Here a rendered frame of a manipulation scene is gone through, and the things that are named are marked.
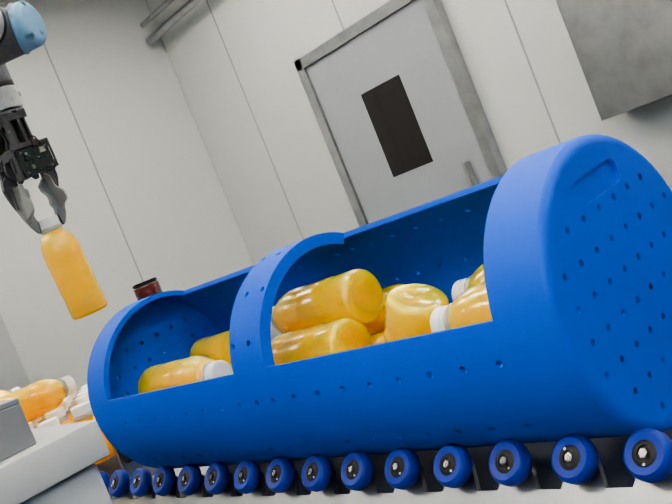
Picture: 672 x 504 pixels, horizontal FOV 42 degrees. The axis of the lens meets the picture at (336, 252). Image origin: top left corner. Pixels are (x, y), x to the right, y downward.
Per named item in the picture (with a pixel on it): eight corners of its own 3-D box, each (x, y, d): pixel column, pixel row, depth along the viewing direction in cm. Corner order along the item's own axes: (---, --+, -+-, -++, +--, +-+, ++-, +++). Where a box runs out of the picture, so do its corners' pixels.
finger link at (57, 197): (72, 221, 154) (42, 176, 151) (60, 225, 158) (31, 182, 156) (86, 212, 155) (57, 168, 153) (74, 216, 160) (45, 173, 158)
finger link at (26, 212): (32, 233, 149) (19, 181, 149) (22, 237, 154) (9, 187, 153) (50, 230, 151) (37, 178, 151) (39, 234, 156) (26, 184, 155)
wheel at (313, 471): (314, 445, 107) (326, 448, 108) (294, 470, 108) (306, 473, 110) (326, 472, 104) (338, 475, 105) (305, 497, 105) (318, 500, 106)
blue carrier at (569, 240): (633, 496, 72) (499, 184, 70) (134, 503, 136) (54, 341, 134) (743, 348, 92) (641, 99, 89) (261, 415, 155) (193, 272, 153)
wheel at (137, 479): (127, 473, 141) (138, 475, 143) (127, 499, 139) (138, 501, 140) (142, 462, 139) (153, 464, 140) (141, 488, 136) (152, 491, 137)
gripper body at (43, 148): (22, 182, 147) (-9, 115, 145) (7, 190, 154) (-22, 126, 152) (62, 167, 152) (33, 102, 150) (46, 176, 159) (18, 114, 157)
